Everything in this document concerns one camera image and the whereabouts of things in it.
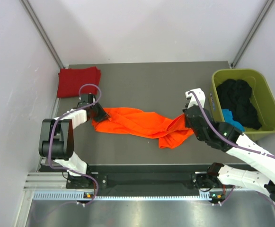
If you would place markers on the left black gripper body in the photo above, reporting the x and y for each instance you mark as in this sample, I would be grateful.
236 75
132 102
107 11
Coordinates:
95 103

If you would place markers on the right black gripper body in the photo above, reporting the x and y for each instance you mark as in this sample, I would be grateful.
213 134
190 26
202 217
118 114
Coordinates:
199 135

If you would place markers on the orange t shirt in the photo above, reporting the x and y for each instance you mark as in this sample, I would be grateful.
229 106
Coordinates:
170 133

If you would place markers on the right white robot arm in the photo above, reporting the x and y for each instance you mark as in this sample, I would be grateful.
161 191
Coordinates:
230 140

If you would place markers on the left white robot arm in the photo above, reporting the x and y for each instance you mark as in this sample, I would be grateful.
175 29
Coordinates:
57 139

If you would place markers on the blue t shirt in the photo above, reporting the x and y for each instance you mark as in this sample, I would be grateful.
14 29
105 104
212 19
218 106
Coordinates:
228 117

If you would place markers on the folded red t shirt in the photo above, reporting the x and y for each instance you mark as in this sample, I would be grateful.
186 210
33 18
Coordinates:
71 80

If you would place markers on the black t shirt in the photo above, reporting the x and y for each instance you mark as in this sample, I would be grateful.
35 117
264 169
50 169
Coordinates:
235 95

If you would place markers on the olive green plastic bin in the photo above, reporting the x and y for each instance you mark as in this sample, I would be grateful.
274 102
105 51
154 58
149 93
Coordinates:
261 98

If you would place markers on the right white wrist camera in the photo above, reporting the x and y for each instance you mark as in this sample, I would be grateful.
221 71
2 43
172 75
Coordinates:
195 97

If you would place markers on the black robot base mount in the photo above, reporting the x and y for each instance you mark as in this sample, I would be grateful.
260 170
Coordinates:
146 180

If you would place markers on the slotted grey cable duct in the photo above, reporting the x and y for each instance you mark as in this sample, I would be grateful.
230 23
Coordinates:
87 196

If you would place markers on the left aluminium frame post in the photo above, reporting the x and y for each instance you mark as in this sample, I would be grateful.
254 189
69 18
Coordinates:
44 36

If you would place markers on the aluminium frame post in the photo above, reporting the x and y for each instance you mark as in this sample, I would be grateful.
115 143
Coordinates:
252 32
44 36

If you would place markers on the right aluminium frame post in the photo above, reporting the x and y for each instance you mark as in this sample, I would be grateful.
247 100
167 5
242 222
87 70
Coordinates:
252 32

